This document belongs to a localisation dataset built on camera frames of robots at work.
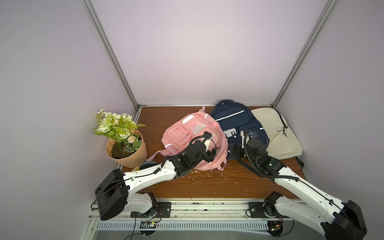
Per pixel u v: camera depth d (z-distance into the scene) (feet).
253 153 1.96
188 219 2.34
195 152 1.84
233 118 3.39
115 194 1.33
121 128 2.30
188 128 3.30
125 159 2.41
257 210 2.38
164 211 2.39
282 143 3.18
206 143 2.18
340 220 1.25
